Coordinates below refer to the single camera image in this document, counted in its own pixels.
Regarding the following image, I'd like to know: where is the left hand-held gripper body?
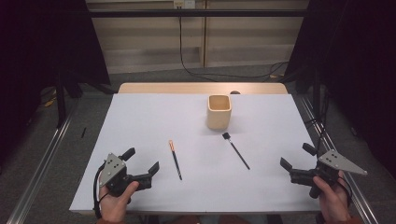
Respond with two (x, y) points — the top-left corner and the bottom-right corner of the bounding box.
(99, 152), (153, 197)

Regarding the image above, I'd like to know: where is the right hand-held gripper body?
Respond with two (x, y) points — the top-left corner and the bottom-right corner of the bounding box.
(289, 148), (369, 200)

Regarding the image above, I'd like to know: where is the striped brush with orange tip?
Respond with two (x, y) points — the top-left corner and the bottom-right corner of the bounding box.
(168, 139), (183, 181)

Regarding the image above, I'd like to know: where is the black flat-head brush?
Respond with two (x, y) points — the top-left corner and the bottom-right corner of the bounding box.
(221, 132), (251, 171)

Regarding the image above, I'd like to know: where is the beige ceramic cup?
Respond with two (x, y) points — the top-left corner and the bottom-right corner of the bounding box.
(206, 94), (233, 131)

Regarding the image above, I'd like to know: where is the person's left hand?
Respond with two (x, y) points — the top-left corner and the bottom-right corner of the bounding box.
(98, 180), (140, 223)

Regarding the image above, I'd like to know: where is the person's right hand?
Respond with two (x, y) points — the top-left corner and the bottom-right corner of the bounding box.
(312, 170), (352, 224)

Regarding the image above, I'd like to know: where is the white table sheet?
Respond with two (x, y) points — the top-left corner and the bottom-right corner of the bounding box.
(68, 92), (326, 216)

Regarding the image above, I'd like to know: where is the dark curtain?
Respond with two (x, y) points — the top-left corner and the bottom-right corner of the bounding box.
(0, 0), (112, 167)
(283, 0), (396, 180)

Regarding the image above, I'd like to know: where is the black floor cable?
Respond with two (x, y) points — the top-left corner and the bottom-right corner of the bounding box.
(306, 90), (332, 154)

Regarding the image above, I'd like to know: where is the left hand-held gripper cable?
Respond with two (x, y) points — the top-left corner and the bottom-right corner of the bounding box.
(92, 161), (109, 219)

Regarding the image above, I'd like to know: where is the metal floor rail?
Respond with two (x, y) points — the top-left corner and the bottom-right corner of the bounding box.
(6, 98), (79, 224)
(299, 92), (380, 224)

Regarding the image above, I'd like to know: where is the black stand post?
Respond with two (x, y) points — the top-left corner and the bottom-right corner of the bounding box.
(312, 66), (322, 119)
(55, 69), (67, 129)

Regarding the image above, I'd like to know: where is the black wall cable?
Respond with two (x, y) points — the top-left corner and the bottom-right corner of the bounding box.
(177, 6), (290, 82)

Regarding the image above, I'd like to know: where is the black horizontal frame bar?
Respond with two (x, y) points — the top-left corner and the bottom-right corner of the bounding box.
(88, 8), (312, 19)

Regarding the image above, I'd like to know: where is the white wall power outlet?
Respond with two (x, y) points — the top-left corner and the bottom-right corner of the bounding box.
(173, 0), (196, 9)

